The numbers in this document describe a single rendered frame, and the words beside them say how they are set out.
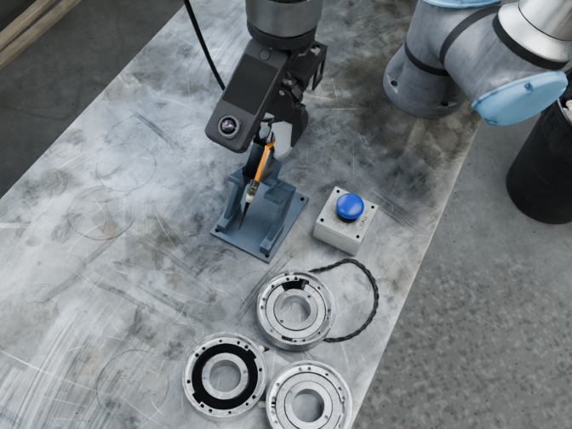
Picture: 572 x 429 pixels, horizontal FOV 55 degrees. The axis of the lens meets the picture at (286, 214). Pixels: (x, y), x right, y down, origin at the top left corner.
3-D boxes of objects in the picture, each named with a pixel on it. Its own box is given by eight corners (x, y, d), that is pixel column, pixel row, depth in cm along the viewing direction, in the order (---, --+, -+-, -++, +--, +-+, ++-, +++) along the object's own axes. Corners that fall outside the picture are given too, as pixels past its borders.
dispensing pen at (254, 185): (223, 229, 75) (260, 115, 68) (236, 219, 79) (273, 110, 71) (237, 236, 75) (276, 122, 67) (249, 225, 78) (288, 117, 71)
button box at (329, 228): (355, 257, 82) (361, 242, 78) (311, 237, 83) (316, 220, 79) (375, 215, 86) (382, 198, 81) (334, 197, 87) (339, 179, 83)
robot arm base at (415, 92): (400, 45, 105) (414, 2, 97) (476, 75, 103) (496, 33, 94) (369, 97, 98) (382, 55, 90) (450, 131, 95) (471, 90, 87)
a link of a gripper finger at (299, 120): (308, 144, 67) (308, 90, 60) (303, 152, 67) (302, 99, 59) (274, 131, 69) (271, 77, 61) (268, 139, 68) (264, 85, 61)
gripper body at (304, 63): (323, 83, 67) (338, 0, 57) (290, 132, 63) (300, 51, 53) (268, 60, 69) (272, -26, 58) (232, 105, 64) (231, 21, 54)
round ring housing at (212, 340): (217, 443, 68) (215, 437, 64) (168, 375, 71) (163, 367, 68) (283, 386, 72) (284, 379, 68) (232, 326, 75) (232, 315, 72)
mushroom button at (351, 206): (352, 237, 81) (358, 219, 76) (327, 225, 81) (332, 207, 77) (363, 215, 83) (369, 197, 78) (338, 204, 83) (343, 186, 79)
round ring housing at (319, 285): (321, 363, 73) (325, 355, 70) (245, 340, 74) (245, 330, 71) (339, 293, 79) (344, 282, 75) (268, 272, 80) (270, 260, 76)
